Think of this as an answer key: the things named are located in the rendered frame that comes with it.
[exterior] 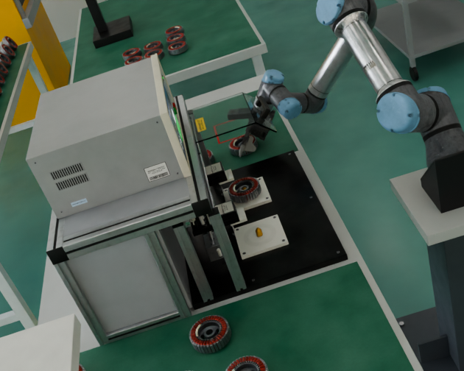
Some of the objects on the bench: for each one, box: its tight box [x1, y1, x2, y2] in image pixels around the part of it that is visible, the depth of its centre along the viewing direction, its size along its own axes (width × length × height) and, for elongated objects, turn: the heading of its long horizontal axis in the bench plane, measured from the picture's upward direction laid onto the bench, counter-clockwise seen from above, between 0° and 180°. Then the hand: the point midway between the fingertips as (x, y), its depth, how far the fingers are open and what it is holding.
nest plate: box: [234, 214, 289, 260], centre depth 202 cm, size 15×15×1 cm
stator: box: [228, 177, 261, 203], centre depth 221 cm, size 11×11×4 cm
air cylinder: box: [203, 231, 224, 261], centre depth 201 cm, size 5×8×6 cm
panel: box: [155, 226, 193, 308], centre depth 205 cm, size 1×66×30 cm, turn 31°
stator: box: [229, 135, 258, 156], centre depth 253 cm, size 11×11×4 cm
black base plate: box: [185, 150, 348, 310], centre depth 213 cm, size 47×64×2 cm
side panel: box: [54, 231, 191, 346], centre depth 179 cm, size 28×3×32 cm, turn 121°
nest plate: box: [223, 177, 272, 211], centre depth 223 cm, size 15×15×1 cm
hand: (242, 146), depth 253 cm, fingers open, 14 cm apart
